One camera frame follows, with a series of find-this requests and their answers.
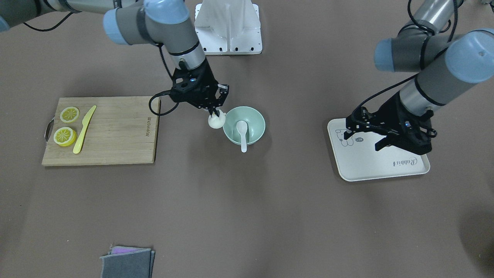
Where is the upper lemon slice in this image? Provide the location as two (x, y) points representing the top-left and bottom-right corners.
(59, 106), (81, 123)

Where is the mint green bowl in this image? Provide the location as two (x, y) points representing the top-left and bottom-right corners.
(223, 106), (266, 145)

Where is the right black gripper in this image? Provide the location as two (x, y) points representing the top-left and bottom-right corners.
(170, 62), (229, 117)

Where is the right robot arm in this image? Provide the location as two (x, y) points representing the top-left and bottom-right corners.
(0, 0), (229, 119)

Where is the grey folded cloth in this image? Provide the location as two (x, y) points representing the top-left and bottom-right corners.
(100, 245), (155, 278)

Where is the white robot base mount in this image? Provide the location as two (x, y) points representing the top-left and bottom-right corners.
(195, 0), (263, 55)

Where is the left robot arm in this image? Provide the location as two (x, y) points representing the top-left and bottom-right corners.
(344, 0), (494, 155)

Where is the yellow plastic knife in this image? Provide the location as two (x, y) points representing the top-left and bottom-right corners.
(73, 105), (97, 154)

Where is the white steamed bun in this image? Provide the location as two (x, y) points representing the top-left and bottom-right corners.
(208, 110), (226, 129)

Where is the cream rabbit tray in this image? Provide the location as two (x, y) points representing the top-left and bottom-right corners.
(327, 118), (430, 181)

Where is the lower lemon half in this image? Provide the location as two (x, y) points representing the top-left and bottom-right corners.
(53, 127), (77, 147)

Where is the bamboo cutting board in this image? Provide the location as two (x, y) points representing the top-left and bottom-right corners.
(42, 96), (160, 166)

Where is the white ceramic spoon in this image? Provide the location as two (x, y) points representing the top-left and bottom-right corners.
(236, 121), (248, 153)

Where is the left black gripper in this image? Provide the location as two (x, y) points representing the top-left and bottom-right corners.
(344, 93), (437, 155)

